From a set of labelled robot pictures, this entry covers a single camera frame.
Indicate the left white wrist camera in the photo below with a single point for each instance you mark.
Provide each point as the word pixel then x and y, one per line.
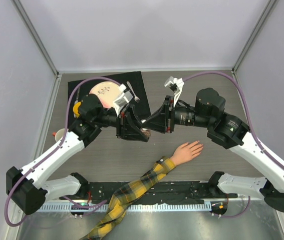
pixel 122 99

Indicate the black cloth placemat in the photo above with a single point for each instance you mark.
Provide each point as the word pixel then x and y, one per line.
pixel 135 79

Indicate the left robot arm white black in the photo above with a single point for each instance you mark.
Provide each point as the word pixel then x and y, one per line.
pixel 29 187

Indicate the white cup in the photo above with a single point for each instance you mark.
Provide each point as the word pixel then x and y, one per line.
pixel 59 134

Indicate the silver knife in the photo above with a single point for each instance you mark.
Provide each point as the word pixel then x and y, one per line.
pixel 77 96

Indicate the silver fork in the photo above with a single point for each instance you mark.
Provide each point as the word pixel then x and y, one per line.
pixel 136 98

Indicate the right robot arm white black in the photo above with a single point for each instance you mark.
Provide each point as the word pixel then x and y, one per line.
pixel 231 133

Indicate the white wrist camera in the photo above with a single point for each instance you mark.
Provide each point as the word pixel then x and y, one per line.
pixel 176 85
pixel 122 99

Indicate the yellow cup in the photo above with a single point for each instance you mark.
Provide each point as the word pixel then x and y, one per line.
pixel 76 109

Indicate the white slotted cable duct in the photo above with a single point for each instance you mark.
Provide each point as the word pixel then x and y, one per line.
pixel 66 206

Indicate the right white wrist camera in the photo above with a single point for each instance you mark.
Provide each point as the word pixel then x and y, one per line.
pixel 176 85

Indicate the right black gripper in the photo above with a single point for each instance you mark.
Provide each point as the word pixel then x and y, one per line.
pixel 163 119

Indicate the yellow plaid sleeve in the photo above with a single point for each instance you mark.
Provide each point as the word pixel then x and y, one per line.
pixel 128 194

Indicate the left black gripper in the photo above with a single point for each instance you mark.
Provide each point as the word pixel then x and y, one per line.
pixel 123 123

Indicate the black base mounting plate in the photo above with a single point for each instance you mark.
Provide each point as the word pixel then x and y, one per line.
pixel 164 192

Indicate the glitter nail polish bottle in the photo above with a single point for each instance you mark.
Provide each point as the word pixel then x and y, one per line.
pixel 146 132

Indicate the pink ceramic plate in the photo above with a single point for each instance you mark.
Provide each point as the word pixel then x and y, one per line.
pixel 107 92

